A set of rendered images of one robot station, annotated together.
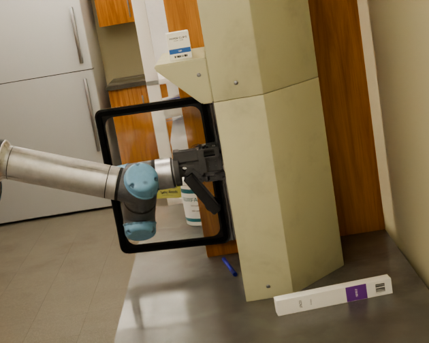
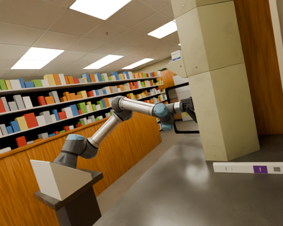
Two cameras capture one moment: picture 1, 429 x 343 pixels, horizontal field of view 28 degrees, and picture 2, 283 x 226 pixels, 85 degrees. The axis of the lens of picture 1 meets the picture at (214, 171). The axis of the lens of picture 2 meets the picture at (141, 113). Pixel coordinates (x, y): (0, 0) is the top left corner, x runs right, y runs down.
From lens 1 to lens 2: 1.10 m
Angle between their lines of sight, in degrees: 35
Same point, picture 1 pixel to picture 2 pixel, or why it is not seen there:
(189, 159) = (186, 102)
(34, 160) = (129, 102)
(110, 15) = not seen: hidden behind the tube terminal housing
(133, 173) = (156, 106)
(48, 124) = not seen: hidden behind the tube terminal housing
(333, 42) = (259, 50)
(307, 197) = (236, 118)
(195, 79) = (179, 68)
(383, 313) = (275, 188)
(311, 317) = (230, 177)
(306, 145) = (236, 94)
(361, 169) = (275, 106)
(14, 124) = not seen: hidden behind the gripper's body
